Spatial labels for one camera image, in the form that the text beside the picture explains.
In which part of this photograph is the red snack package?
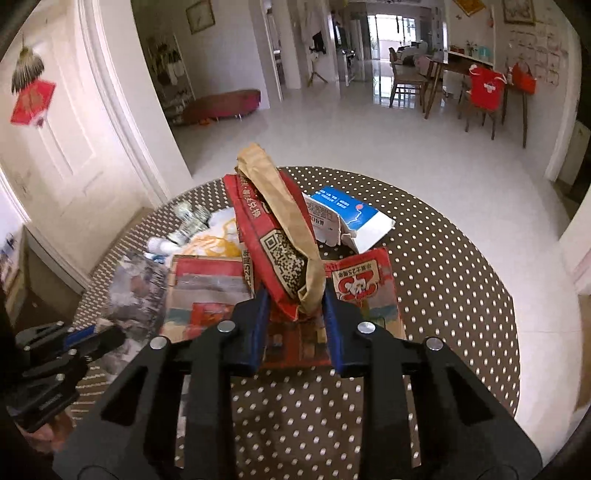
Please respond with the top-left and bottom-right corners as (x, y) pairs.
(160, 248), (406, 369)

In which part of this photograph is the red and brown snack bag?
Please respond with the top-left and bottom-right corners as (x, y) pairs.
(223, 143), (325, 322)

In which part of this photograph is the grey printed plastic wrapper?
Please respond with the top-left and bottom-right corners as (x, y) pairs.
(96, 251), (168, 382)

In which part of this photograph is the dark wooden dining table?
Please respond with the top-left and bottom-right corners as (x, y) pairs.
(424, 52), (531, 148)

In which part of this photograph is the wooden dining chair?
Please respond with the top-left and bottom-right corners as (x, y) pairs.
(389, 47), (430, 111)

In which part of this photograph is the yellow and white plastic bag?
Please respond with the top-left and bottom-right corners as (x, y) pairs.
(183, 207), (242, 258)

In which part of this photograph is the brown polka dot tablecloth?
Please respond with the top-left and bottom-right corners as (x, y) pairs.
(68, 165), (522, 480)

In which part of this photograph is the red cushioned bench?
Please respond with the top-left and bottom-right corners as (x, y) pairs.
(180, 89), (260, 125)

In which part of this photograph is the red door decoration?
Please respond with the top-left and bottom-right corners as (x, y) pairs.
(10, 46), (56, 127)

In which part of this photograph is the chair with red cover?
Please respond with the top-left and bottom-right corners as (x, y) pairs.
(459, 63), (507, 140)

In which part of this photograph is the framed wall picture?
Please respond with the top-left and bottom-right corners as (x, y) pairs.
(185, 0), (215, 35)

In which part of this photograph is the blue and white paper box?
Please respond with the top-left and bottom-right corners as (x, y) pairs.
(304, 186), (396, 254)

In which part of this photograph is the green-white wrapper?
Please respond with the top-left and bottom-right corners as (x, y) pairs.
(146, 201), (211, 256)

